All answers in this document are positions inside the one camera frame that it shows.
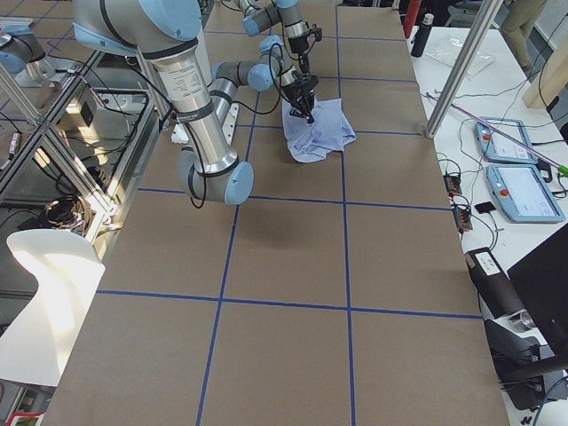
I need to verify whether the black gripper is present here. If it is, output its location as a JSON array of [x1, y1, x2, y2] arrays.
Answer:
[[288, 35, 312, 75], [281, 74, 319, 124]]

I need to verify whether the light blue striped shirt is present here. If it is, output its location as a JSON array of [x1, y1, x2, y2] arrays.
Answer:
[[282, 99, 357, 163]]

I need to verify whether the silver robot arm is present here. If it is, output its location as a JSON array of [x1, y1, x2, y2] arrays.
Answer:
[[233, 0, 321, 74], [74, 1, 322, 205]]

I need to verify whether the black water bottle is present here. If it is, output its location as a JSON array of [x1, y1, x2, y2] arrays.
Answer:
[[411, 13, 435, 58]]

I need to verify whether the red cylinder bottle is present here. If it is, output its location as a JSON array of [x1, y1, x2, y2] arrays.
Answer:
[[403, 0, 422, 38]]

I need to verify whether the upper blue teach pendant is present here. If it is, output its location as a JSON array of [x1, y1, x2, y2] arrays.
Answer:
[[475, 117, 538, 165]]

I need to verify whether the blue teach pendant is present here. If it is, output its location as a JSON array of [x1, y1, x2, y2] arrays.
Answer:
[[485, 164, 565, 224], [475, 117, 538, 165]]

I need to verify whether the small black phone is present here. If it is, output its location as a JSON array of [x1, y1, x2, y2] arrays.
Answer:
[[474, 201, 496, 214]]

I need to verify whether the lower blue teach pendant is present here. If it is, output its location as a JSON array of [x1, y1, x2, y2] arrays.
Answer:
[[485, 164, 565, 224]]

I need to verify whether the silver reacher grabber stick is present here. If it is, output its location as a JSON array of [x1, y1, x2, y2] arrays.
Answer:
[[451, 103, 567, 177]]

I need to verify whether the black box with label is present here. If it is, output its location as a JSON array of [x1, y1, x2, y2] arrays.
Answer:
[[464, 248, 525, 318]]

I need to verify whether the black monitor with stand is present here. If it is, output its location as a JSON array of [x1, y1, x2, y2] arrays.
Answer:
[[485, 226, 567, 410]]

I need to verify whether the white curved chair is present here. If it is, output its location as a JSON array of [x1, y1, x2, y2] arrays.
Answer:
[[1, 229, 105, 387]]

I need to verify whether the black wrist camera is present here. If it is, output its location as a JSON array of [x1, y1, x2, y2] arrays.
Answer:
[[308, 24, 322, 43]]

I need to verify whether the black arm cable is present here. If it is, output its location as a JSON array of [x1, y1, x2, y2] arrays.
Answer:
[[190, 42, 294, 209]]

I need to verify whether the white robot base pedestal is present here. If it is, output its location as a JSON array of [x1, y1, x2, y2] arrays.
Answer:
[[170, 102, 241, 146]]

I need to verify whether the grey aluminium frame post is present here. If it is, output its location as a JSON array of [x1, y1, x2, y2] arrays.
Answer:
[[425, 0, 503, 138]]

